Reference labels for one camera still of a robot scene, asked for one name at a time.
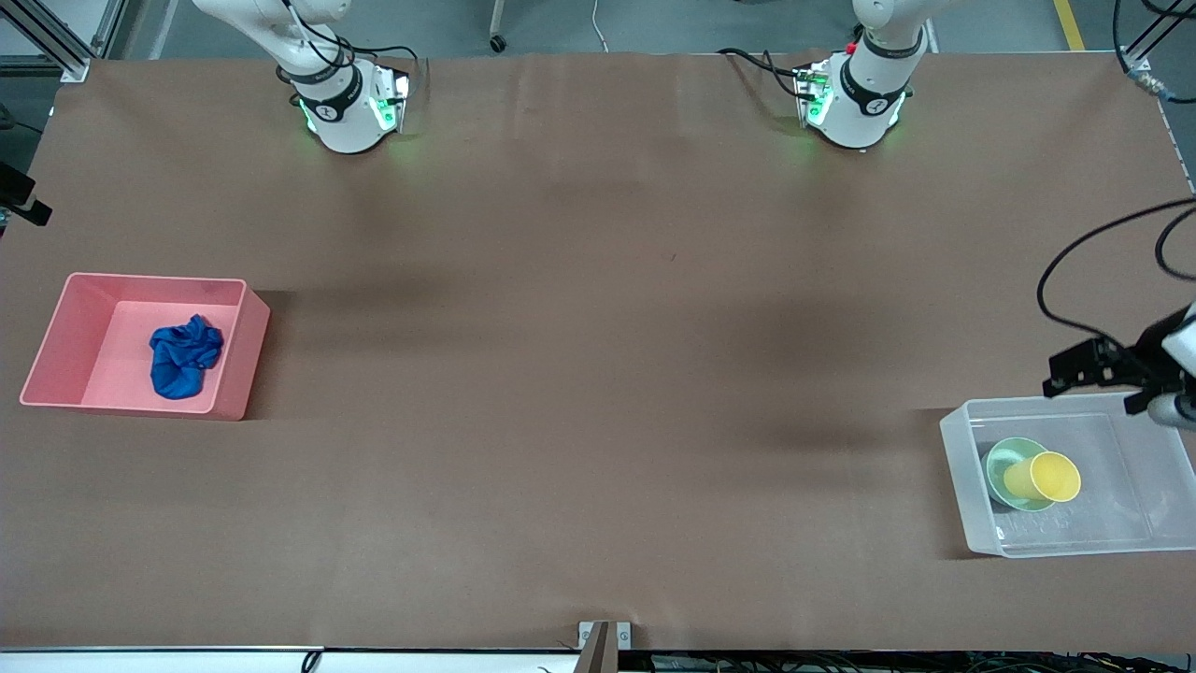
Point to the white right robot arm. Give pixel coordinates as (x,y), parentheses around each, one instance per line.
(341,112)

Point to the metal table edge bracket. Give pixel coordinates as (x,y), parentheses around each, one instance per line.
(604,645)

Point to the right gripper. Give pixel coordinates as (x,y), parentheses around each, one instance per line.
(14,186)

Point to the aluminium corner bracket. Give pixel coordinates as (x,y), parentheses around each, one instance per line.
(1136,61)

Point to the blue cloth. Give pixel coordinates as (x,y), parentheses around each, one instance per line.
(184,360)

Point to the yellow floor tape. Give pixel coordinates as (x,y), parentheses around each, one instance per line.
(1071,24)

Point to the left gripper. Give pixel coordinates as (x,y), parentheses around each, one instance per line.
(1151,355)

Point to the clear plastic storage box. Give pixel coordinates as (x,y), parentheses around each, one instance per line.
(1112,505)

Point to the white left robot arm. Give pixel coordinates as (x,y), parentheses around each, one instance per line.
(855,112)

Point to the mint green bowl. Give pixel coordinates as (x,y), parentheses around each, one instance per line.
(1007,467)

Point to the aluminium frame profile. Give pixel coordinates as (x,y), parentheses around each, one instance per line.
(56,37)

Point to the yellow plastic cup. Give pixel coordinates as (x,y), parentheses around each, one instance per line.
(1051,477)

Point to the pink plastic bin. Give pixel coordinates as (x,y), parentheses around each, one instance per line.
(103,346)

